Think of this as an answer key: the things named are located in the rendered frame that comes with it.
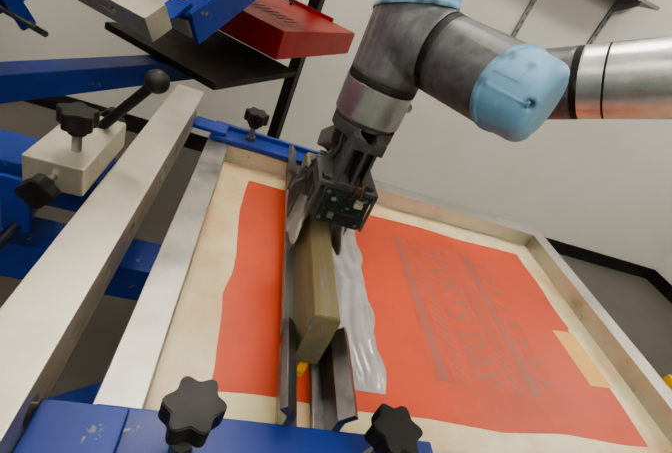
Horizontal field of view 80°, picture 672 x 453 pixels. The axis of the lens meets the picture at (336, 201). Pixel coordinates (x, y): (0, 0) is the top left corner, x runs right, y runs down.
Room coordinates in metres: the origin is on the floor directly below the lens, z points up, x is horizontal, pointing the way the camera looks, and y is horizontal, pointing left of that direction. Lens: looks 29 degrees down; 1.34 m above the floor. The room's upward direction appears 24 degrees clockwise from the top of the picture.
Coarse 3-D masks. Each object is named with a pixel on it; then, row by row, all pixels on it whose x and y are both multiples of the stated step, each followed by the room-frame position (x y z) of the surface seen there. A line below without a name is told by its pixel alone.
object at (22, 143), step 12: (0, 132) 0.36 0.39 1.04; (12, 132) 0.37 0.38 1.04; (0, 144) 0.34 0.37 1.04; (12, 144) 0.35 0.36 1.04; (24, 144) 0.36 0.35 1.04; (0, 156) 0.33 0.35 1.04; (12, 156) 0.33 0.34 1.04; (0, 168) 0.32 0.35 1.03; (12, 168) 0.33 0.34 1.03; (108, 168) 0.38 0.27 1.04; (96, 180) 0.35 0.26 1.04; (48, 204) 0.34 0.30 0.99; (60, 204) 0.34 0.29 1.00; (72, 204) 0.34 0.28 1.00
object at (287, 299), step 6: (288, 252) 0.44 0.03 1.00; (288, 258) 0.42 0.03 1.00; (288, 264) 0.41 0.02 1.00; (288, 270) 0.40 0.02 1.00; (282, 276) 0.40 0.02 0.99; (288, 276) 0.39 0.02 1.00; (282, 282) 0.38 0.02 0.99; (288, 282) 0.38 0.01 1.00; (282, 288) 0.37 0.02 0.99; (288, 288) 0.37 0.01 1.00; (282, 294) 0.36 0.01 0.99; (288, 294) 0.36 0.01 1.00; (282, 300) 0.35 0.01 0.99; (288, 300) 0.35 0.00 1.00; (282, 306) 0.34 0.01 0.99; (288, 306) 0.34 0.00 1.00; (282, 312) 0.33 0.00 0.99; (288, 312) 0.34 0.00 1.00; (282, 318) 0.33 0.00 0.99; (282, 324) 0.32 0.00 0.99
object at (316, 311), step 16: (304, 160) 0.61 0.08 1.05; (304, 224) 0.45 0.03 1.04; (320, 224) 0.43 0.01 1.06; (304, 240) 0.42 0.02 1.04; (320, 240) 0.40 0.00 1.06; (304, 256) 0.39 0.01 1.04; (320, 256) 0.37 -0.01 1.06; (304, 272) 0.36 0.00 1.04; (320, 272) 0.35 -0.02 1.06; (304, 288) 0.34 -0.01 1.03; (320, 288) 0.32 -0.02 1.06; (336, 288) 0.34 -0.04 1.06; (304, 304) 0.32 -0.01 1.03; (320, 304) 0.30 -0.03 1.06; (336, 304) 0.31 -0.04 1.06; (304, 320) 0.30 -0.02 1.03; (320, 320) 0.29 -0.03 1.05; (336, 320) 0.29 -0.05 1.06; (304, 336) 0.28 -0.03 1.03; (320, 336) 0.29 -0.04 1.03; (304, 352) 0.29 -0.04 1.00; (320, 352) 0.29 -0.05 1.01
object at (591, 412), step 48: (240, 288) 0.38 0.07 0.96; (384, 288) 0.50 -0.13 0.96; (240, 336) 0.31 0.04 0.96; (384, 336) 0.41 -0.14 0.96; (528, 336) 0.54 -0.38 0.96; (240, 384) 0.26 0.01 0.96; (432, 384) 0.36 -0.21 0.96; (576, 384) 0.48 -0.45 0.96; (528, 432) 0.36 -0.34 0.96; (576, 432) 0.39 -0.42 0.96; (624, 432) 0.43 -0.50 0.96
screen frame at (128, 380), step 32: (224, 160) 0.66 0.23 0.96; (256, 160) 0.68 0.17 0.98; (192, 192) 0.48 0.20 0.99; (384, 192) 0.76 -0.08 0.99; (416, 192) 0.82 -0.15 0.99; (192, 224) 0.41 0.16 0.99; (480, 224) 0.83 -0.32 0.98; (512, 224) 0.88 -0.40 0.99; (160, 256) 0.34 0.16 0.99; (192, 256) 0.37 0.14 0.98; (544, 256) 0.81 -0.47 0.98; (160, 288) 0.30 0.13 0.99; (576, 288) 0.71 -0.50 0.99; (160, 320) 0.26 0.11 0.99; (608, 320) 0.64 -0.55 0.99; (128, 352) 0.22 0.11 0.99; (160, 352) 0.23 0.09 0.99; (608, 352) 0.59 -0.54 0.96; (128, 384) 0.19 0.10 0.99; (640, 384) 0.52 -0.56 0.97
